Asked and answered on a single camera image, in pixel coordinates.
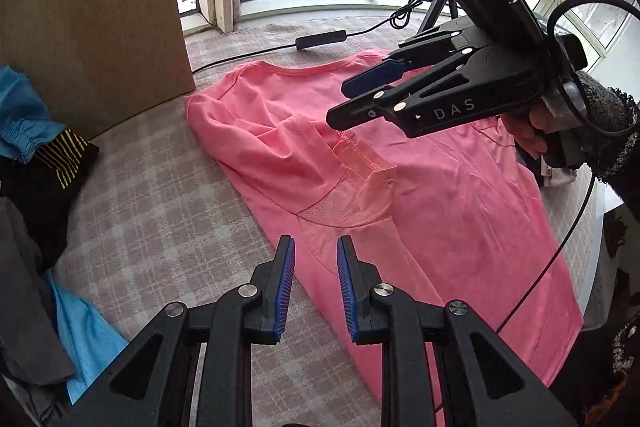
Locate pink t-shirt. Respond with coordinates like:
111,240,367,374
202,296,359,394
184,49,585,427

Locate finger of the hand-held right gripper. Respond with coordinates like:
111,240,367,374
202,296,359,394
341,19,483,100
326,49,488,132

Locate person's right hand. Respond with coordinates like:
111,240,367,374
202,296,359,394
500,94,558,158

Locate black cable with inline controller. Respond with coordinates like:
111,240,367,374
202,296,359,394
192,0,441,75

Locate black tripod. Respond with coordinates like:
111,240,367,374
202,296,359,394
365,0,463,35

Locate pile of mixed clothes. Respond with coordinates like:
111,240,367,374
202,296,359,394
0,66,131,405

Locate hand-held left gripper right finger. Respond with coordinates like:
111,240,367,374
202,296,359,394
336,235,576,427

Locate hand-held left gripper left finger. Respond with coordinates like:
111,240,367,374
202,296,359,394
62,234,297,427

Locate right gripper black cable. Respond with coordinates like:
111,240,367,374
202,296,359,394
432,0,640,413

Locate plywood board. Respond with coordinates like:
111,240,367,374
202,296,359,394
0,0,197,142

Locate pink plaid mat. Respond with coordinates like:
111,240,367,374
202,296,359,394
52,14,601,427

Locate person's black tweed jacket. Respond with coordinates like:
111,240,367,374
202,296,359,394
550,272,640,427

